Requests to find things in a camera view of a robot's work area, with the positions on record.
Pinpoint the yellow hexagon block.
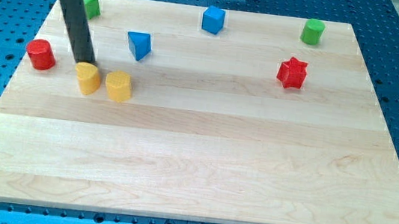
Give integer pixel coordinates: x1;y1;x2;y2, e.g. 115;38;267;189
105;70;132;102

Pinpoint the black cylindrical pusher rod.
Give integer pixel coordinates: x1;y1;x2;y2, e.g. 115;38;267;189
59;0;96;64

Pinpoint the wooden board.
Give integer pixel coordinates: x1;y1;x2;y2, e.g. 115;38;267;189
0;0;399;224

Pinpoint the blue triangle block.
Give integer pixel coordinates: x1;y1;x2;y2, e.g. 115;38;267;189
127;31;151;61

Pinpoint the blue cube block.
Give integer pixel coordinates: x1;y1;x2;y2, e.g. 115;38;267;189
201;5;226;34

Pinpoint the red star block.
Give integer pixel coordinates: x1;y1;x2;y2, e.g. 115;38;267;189
276;56;308;88

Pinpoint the yellow heart block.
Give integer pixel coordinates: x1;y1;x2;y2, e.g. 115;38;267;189
75;61;101;95

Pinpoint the green cylinder block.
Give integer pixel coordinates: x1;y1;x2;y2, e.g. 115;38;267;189
300;19;326;45

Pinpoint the green block behind rod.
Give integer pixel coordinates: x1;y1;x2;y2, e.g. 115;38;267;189
83;0;101;19

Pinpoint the red cylinder block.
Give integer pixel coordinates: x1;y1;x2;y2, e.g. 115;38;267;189
26;39;56;70

